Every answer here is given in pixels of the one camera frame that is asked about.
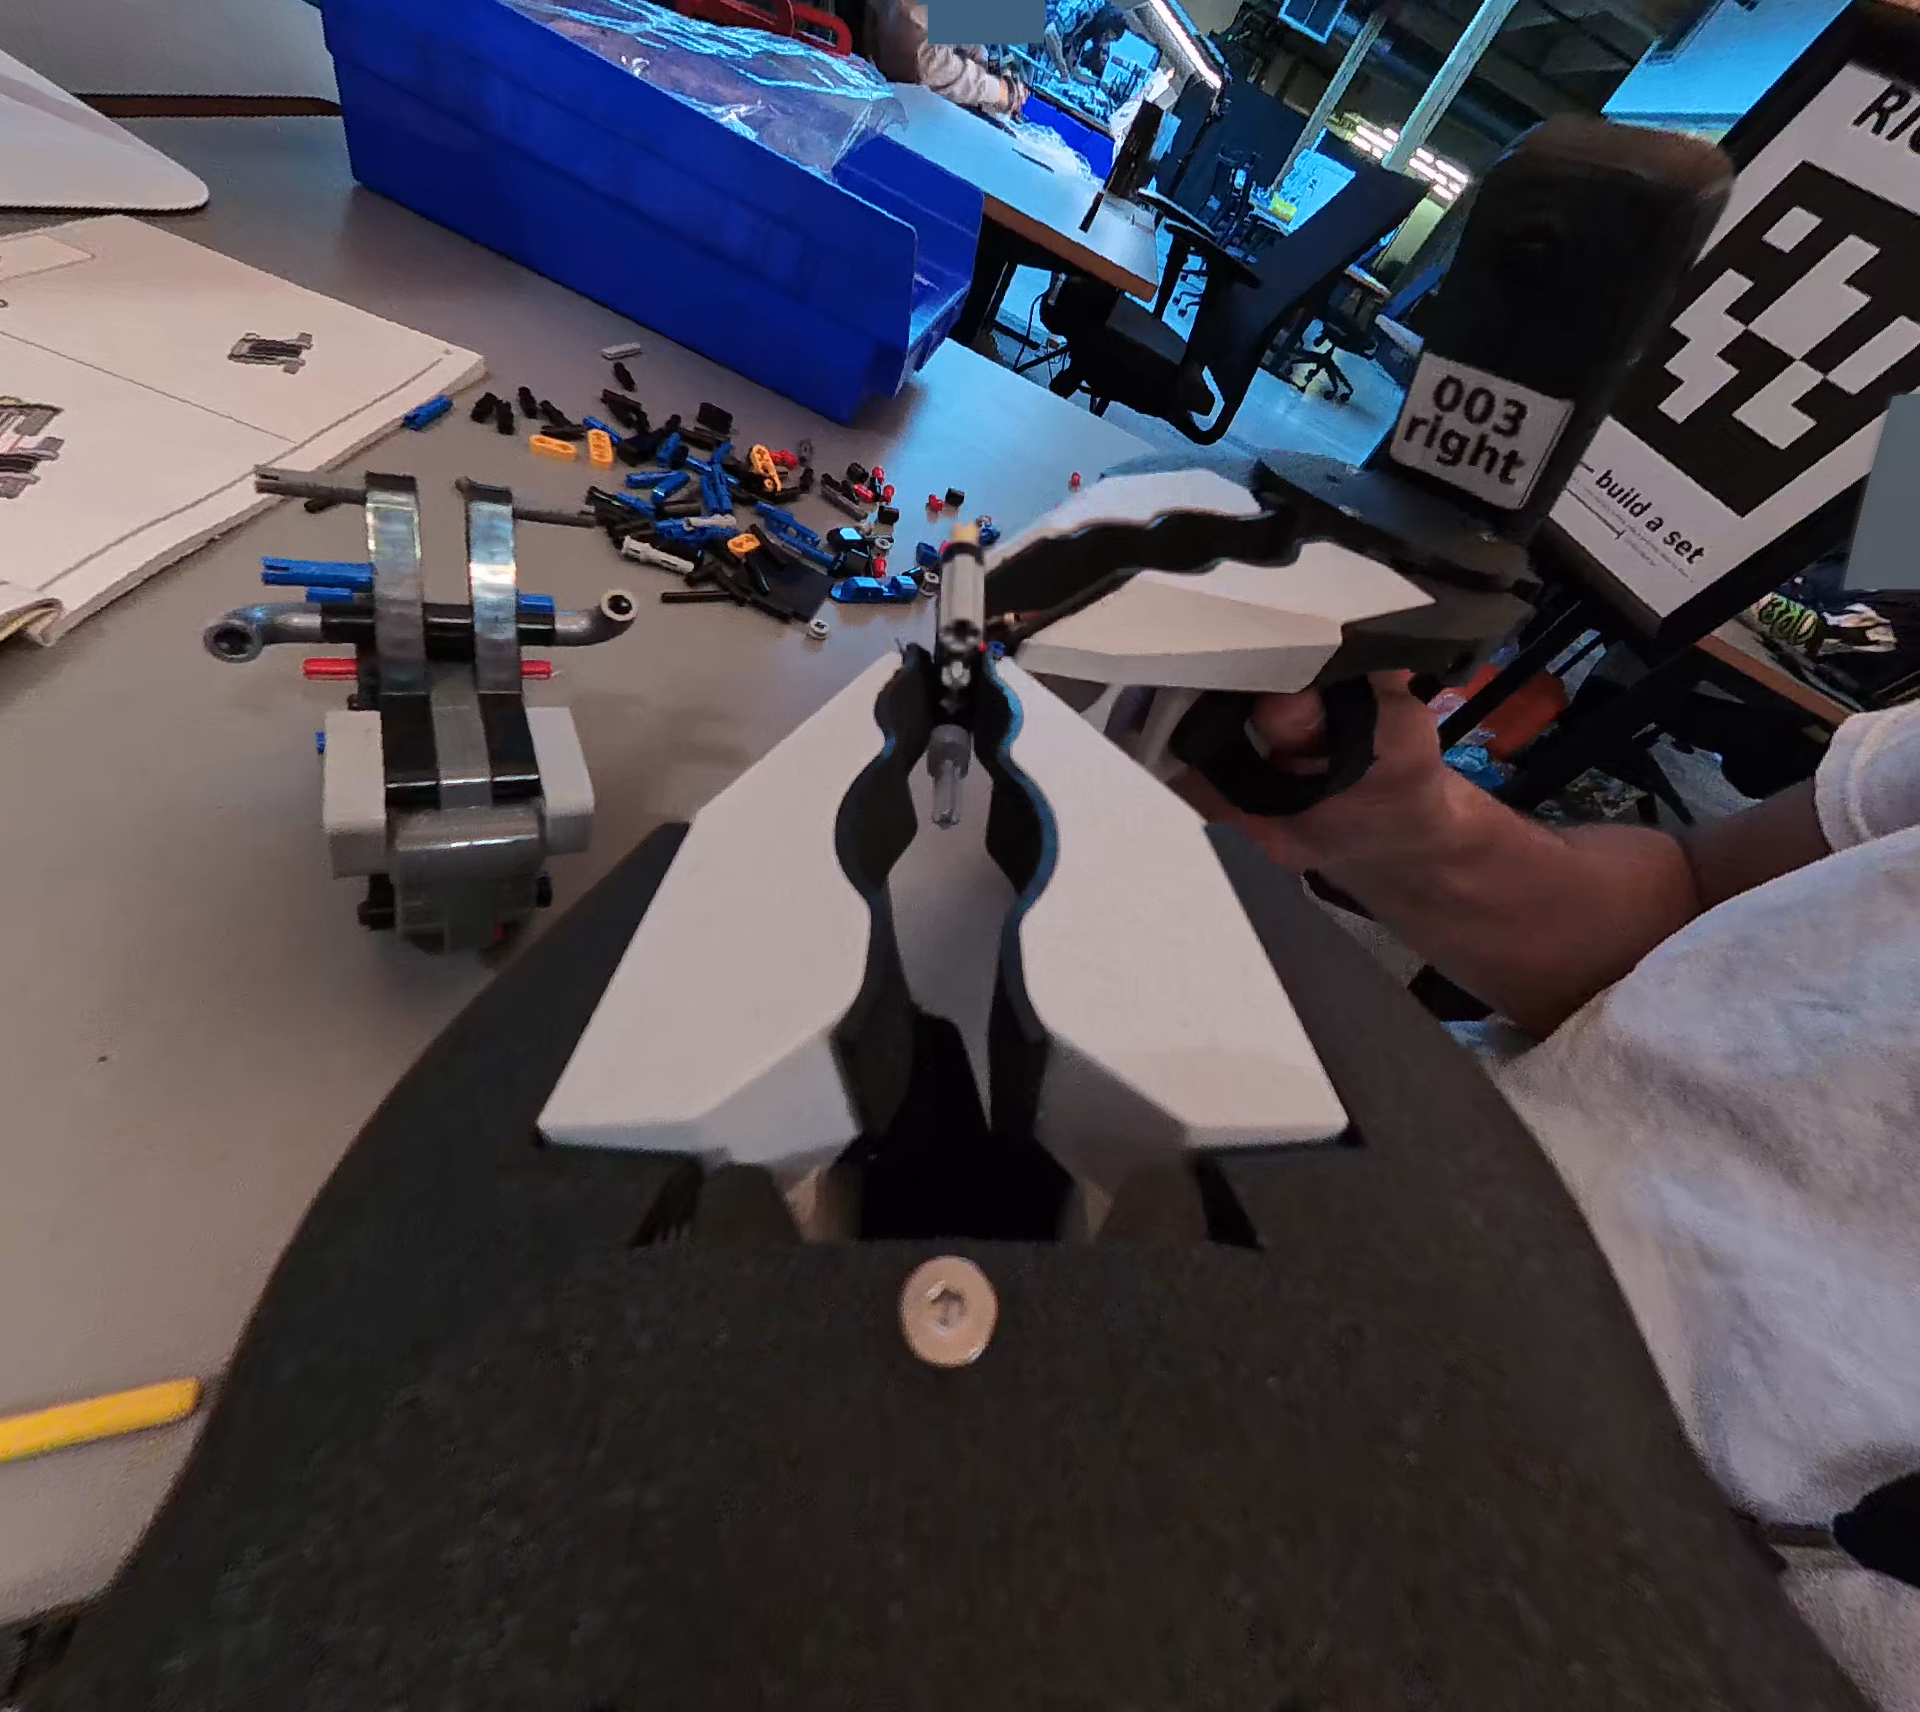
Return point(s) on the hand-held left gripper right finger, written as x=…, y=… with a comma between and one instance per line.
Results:
x=1185, y=993

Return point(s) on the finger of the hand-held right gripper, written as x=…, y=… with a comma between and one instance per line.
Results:
x=1155, y=501
x=1244, y=633

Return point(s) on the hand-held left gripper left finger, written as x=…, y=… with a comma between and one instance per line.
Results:
x=704, y=993

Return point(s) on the small black grey lego assembly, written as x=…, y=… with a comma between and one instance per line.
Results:
x=960, y=603

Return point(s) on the person's right forearm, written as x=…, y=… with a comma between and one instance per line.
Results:
x=1634, y=902

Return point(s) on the partly built grey lego model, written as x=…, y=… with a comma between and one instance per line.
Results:
x=451, y=827

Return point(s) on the pile of small lego pins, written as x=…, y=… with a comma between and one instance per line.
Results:
x=704, y=512

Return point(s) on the yellow lego axle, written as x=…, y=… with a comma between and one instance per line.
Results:
x=91, y=1424

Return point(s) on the person's right hand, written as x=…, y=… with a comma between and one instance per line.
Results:
x=1440, y=797

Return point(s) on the black office chair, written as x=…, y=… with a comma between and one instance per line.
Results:
x=1170, y=347

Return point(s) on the background work table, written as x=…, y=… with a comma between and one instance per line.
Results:
x=1021, y=197

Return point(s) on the white led light panel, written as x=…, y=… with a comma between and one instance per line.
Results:
x=1185, y=33

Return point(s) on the blue plastic bin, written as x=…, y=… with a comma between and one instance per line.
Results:
x=600, y=182

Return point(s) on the white instruction booklet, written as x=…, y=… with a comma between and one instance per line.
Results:
x=181, y=393

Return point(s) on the white rounded stand base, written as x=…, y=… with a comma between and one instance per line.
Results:
x=75, y=152

